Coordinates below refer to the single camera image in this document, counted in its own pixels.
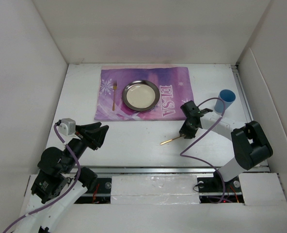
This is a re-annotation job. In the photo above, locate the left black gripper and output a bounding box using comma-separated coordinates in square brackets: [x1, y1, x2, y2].
[63, 121, 109, 172]

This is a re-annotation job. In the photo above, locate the gold spoon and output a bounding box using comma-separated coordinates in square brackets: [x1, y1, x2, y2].
[160, 135, 183, 146]

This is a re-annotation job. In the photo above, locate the purple printed cloth placemat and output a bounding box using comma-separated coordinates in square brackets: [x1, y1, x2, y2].
[95, 66, 194, 121]

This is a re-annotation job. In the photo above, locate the gold fork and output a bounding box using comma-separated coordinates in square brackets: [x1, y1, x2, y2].
[112, 81, 117, 111]

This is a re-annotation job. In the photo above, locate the metal rimmed cream plate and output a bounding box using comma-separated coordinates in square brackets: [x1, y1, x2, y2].
[122, 80, 160, 112]

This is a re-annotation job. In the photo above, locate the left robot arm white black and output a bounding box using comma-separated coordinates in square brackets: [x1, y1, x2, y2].
[4, 118, 109, 233]

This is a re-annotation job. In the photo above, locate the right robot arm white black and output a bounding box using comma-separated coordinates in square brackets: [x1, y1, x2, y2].
[179, 100, 273, 192]

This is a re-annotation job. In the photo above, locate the blue plastic cup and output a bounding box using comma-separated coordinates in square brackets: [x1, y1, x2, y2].
[214, 89, 236, 113]

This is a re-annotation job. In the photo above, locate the white foam block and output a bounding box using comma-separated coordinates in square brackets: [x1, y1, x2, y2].
[111, 175, 200, 205]

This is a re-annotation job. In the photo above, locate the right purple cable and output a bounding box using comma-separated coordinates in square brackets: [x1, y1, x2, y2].
[179, 97, 233, 204]

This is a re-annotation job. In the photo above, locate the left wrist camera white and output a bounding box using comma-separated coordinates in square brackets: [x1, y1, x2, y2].
[56, 118, 76, 136]

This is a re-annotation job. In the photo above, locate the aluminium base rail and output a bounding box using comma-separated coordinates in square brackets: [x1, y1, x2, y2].
[38, 64, 270, 202]

